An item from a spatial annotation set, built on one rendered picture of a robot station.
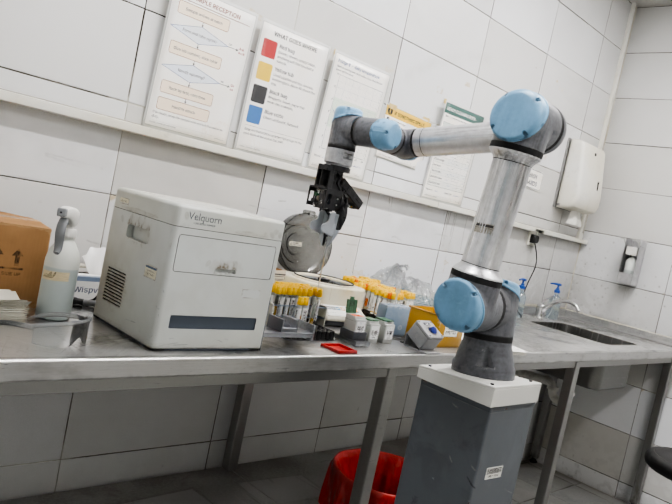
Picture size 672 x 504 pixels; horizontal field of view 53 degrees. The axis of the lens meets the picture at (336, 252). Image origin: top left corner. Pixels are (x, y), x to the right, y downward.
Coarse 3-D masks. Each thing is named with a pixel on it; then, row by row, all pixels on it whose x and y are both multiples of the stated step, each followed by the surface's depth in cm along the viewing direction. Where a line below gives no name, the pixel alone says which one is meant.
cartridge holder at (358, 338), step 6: (342, 330) 183; (348, 330) 182; (336, 336) 184; (342, 336) 183; (348, 336) 181; (354, 336) 180; (360, 336) 182; (348, 342) 181; (354, 342) 179; (360, 342) 180; (366, 342) 181
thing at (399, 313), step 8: (384, 304) 201; (392, 304) 204; (400, 304) 208; (384, 312) 200; (392, 312) 201; (400, 312) 203; (408, 312) 206; (400, 320) 204; (400, 328) 205; (400, 336) 204
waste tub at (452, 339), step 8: (416, 312) 209; (424, 312) 207; (432, 312) 220; (408, 320) 211; (416, 320) 209; (424, 320) 206; (432, 320) 204; (408, 328) 211; (440, 328) 203; (448, 336) 206; (456, 336) 209; (440, 344) 204; (448, 344) 207; (456, 344) 210
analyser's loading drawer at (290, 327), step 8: (272, 320) 160; (280, 320) 158; (288, 320) 163; (296, 320) 161; (272, 328) 160; (280, 328) 158; (288, 328) 159; (296, 328) 161; (304, 328) 166; (312, 328) 164; (264, 336) 154; (272, 336) 156; (280, 336) 158; (288, 336) 159; (296, 336) 161; (304, 336) 163; (312, 336) 164
